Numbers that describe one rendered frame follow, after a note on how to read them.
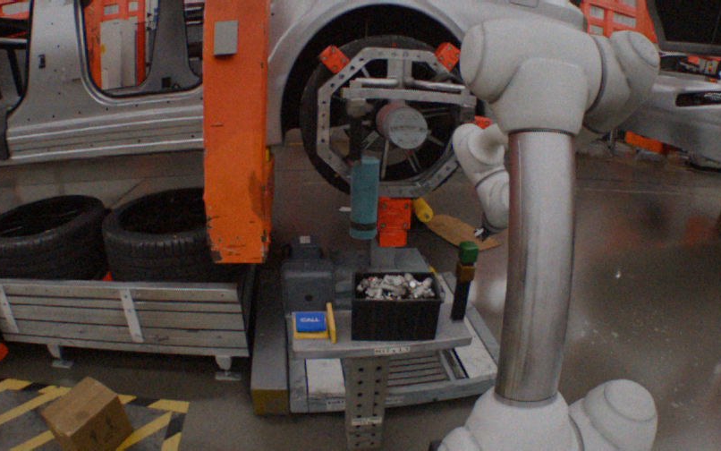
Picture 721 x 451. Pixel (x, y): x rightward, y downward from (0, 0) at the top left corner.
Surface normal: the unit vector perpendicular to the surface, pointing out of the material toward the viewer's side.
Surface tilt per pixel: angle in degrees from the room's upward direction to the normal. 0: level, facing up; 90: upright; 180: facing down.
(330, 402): 90
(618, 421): 46
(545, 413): 30
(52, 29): 88
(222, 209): 90
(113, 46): 90
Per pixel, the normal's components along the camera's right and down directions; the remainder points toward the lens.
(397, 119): 0.14, 0.36
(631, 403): 0.15, -0.93
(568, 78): 0.17, 0.15
